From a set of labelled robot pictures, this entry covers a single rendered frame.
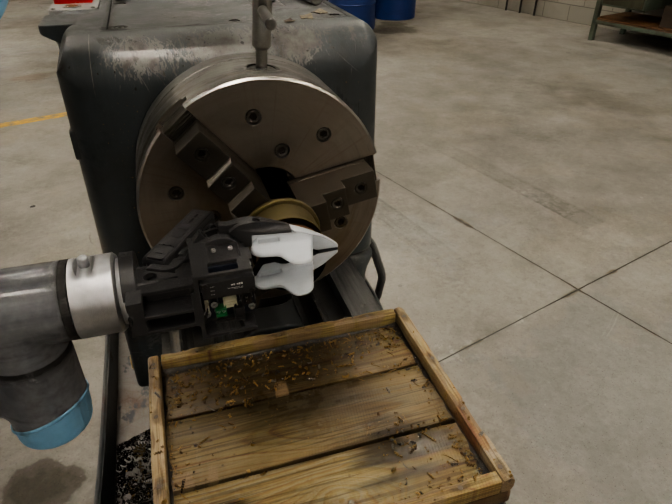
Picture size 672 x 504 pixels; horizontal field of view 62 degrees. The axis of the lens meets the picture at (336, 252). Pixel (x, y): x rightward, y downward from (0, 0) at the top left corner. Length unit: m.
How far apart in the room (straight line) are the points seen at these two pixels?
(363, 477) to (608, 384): 1.60
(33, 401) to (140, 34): 0.49
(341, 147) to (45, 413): 0.44
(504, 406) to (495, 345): 0.30
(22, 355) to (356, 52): 0.59
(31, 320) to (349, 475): 0.35
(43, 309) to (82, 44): 0.42
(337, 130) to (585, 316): 1.86
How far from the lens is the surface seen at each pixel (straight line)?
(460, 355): 2.11
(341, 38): 0.87
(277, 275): 0.58
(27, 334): 0.55
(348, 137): 0.72
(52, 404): 0.61
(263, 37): 0.70
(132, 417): 1.22
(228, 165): 0.64
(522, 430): 1.92
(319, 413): 0.70
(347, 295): 0.91
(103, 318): 0.54
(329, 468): 0.65
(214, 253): 0.54
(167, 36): 0.84
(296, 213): 0.61
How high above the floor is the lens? 1.41
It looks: 33 degrees down
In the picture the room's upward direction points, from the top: straight up
